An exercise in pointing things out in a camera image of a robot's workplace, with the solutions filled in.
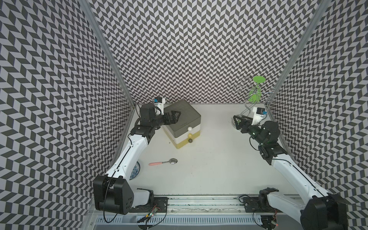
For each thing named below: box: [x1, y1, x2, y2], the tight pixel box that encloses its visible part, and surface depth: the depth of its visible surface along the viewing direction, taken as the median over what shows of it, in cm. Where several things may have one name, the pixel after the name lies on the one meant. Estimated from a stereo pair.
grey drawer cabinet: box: [162, 98, 202, 150], surface depth 88 cm
